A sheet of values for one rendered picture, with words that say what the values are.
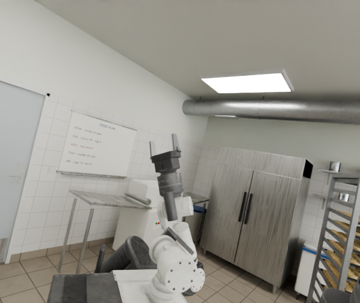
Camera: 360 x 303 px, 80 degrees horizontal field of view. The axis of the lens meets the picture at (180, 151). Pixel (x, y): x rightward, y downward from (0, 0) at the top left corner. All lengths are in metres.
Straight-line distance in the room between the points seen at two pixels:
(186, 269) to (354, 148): 4.23
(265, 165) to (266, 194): 0.46
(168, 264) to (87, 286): 0.18
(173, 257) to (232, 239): 3.54
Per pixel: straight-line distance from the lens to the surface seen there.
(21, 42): 3.14
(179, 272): 0.45
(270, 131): 4.79
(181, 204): 0.76
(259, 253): 3.85
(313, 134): 4.62
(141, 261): 0.66
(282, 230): 3.69
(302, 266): 3.99
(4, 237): 3.40
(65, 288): 0.54
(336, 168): 4.27
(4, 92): 3.06
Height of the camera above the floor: 1.66
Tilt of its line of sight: 2 degrees up
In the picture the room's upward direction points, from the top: 13 degrees clockwise
